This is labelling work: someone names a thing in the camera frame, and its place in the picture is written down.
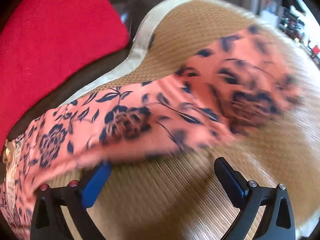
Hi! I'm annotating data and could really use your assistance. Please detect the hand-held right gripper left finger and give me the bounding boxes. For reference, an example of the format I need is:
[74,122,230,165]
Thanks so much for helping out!
[30,162,113,240]

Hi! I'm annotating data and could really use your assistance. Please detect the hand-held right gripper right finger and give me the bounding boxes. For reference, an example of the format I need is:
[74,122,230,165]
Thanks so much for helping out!
[214,157,296,240]

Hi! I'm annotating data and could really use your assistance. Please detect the pink floral garment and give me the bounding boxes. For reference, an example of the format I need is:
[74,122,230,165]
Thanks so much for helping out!
[0,27,304,230]

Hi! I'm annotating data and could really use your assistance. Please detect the woven rattan mat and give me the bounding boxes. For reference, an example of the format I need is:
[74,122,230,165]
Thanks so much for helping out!
[50,0,320,240]

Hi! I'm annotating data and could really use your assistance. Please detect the red knitted garment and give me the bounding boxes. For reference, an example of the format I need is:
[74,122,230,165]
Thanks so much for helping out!
[0,0,130,140]

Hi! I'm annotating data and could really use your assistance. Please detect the cluttered shelf items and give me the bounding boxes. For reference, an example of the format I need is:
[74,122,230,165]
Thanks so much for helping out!
[246,0,320,63]

